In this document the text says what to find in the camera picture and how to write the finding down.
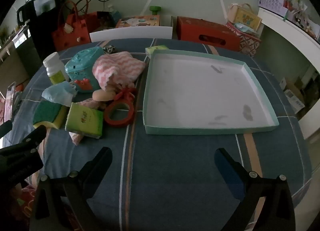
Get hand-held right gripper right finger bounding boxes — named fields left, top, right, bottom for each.
left=214, top=147, right=297, bottom=231

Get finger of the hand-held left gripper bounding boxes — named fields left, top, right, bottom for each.
left=24, top=124, right=47, bottom=151

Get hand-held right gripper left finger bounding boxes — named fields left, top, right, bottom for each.
left=30, top=146, right=113, bottom=231

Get green yellow sponge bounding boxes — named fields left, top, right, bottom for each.
left=32, top=100, right=68, bottom=129

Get large green tissue pack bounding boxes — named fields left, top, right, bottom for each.
left=65, top=102, right=104, bottom=139

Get light blue face mask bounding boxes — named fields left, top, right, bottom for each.
left=41, top=81, right=77, bottom=107

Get beige powder puff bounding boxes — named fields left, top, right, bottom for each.
left=92, top=89, right=117, bottom=103

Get pink white zigzag cloth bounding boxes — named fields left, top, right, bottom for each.
left=92, top=52, right=146, bottom=92

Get blue plaid tablecloth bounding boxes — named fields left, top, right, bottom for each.
left=5, top=38, right=313, bottom=231

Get white pill bottle green label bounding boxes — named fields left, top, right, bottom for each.
left=43, top=52, right=67, bottom=85

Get teal plastic toy box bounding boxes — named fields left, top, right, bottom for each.
left=65, top=47, right=106, bottom=94

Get cardboard boxes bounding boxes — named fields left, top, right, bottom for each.
left=279, top=76, right=306, bottom=114

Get red felt tote bag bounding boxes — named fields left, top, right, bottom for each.
left=51, top=0, right=92, bottom=51

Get black bag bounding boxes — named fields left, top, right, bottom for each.
left=16, top=0, right=66, bottom=66

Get small green tissue pack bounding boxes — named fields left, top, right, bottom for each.
left=145, top=45, right=170, bottom=59

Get white chair back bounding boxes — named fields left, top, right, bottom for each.
left=89, top=26, right=174, bottom=44

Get red patterned gift bag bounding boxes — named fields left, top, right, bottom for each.
left=226, top=22, right=262, bottom=57

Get colourful toy package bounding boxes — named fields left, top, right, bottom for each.
left=115, top=15, right=161, bottom=29

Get red cardboard box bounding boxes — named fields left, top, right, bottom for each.
left=176, top=16, right=241, bottom=52

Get blue pump bottle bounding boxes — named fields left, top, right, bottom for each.
left=108, top=5, right=122, bottom=22

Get white shelf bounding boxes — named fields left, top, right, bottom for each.
left=257, top=8, right=320, bottom=146

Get yellow gift bag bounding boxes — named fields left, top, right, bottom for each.
left=227, top=3, right=263, bottom=31

